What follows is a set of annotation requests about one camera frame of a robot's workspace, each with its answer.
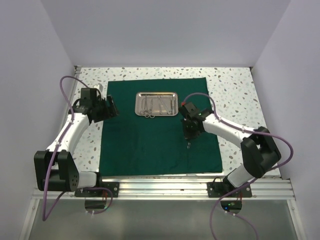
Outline dark green surgical cloth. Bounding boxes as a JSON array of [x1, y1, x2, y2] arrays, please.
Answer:
[[99, 78, 223, 177]]

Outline steel scalpel handle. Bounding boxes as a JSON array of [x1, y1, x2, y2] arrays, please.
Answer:
[[170, 97, 175, 114]]

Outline steel forceps with ring handles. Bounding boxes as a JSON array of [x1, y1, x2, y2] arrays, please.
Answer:
[[140, 97, 155, 119]]

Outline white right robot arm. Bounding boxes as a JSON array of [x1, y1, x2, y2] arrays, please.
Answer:
[[178, 102, 281, 197]]

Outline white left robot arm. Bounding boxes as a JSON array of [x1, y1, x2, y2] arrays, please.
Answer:
[[34, 83, 119, 197]]

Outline stainless steel instrument tray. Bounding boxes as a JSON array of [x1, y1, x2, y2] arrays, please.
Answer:
[[134, 92, 179, 117]]

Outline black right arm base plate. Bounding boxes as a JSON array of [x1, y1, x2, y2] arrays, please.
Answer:
[[206, 177, 253, 198]]

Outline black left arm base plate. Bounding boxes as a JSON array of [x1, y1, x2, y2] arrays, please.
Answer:
[[74, 181, 120, 198]]

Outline aluminium extrusion rail frame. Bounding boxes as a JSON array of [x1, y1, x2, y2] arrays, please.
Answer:
[[20, 66, 305, 240]]

